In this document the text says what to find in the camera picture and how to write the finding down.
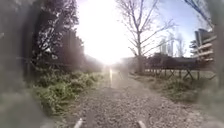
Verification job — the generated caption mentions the gravel dirt path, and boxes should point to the gravel dirt path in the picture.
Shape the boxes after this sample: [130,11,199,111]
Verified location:
[56,68,224,128]

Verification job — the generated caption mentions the green weedy verge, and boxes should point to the green weedy verge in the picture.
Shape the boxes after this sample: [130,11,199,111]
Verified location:
[31,69,104,116]

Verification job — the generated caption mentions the tall bare tree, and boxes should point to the tall bare tree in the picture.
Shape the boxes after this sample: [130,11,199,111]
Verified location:
[114,0,178,74]

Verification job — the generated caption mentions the grass verge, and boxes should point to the grass verge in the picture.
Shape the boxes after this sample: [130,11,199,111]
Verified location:
[131,71,224,111]

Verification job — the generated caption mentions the wooden cross-braced fence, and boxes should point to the wooden cross-braced fence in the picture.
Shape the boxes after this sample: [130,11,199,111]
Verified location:
[143,64,218,81]

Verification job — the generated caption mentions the group of dark trees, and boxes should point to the group of dark trees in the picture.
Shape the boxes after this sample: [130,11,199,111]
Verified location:
[19,0,101,73]

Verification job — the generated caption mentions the multi-storey building with balconies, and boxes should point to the multi-storey building with balconies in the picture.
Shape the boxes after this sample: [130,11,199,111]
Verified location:
[189,28,218,63]

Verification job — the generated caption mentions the robot's own part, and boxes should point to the robot's own part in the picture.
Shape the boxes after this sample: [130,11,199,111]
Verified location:
[73,117,84,128]
[137,119,148,128]

